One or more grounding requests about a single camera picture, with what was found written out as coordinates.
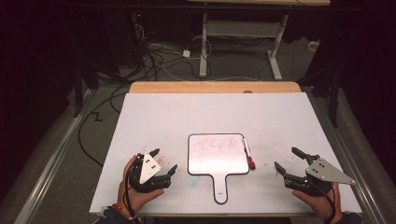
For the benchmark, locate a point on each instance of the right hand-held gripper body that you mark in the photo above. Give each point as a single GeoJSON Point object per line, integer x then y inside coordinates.
{"type": "Point", "coordinates": [323, 171]}

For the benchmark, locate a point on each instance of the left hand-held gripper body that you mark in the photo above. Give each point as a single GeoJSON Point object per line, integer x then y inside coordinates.
{"type": "Point", "coordinates": [149, 169]}

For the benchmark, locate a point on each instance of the red whiteboard marker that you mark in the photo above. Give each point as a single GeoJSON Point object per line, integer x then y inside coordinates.
{"type": "Point", "coordinates": [248, 152]}

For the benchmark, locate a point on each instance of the person's left hand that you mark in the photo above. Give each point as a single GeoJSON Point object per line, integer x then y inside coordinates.
{"type": "Point", "coordinates": [137, 199]}

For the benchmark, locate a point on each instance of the person's right hand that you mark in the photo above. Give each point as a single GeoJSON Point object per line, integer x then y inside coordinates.
{"type": "Point", "coordinates": [317, 205]}

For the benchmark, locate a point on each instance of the large white table sheet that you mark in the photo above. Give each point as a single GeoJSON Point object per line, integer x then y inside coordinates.
{"type": "Point", "coordinates": [202, 115]}

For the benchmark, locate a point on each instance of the black metal stand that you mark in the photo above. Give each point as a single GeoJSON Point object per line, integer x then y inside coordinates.
{"type": "Point", "coordinates": [77, 90]}
{"type": "Point", "coordinates": [334, 99]}

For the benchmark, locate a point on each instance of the dark round table grommet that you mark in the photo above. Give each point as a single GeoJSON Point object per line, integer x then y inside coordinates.
{"type": "Point", "coordinates": [248, 91]}

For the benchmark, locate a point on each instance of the wooden table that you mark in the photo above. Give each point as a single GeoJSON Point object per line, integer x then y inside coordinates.
{"type": "Point", "coordinates": [202, 87]}

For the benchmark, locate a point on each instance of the white power adapter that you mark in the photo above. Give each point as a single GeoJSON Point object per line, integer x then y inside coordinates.
{"type": "Point", "coordinates": [186, 53]}

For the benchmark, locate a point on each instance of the white power strip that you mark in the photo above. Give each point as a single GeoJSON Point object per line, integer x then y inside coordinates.
{"type": "Point", "coordinates": [313, 46]}

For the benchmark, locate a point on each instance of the metal floor rail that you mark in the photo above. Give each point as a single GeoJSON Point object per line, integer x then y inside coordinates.
{"type": "Point", "coordinates": [348, 149]}
{"type": "Point", "coordinates": [53, 161]}

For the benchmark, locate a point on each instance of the white metal desk frame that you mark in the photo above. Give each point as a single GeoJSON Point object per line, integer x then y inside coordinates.
{"type": "Point", "coordinates": [239, 28]}

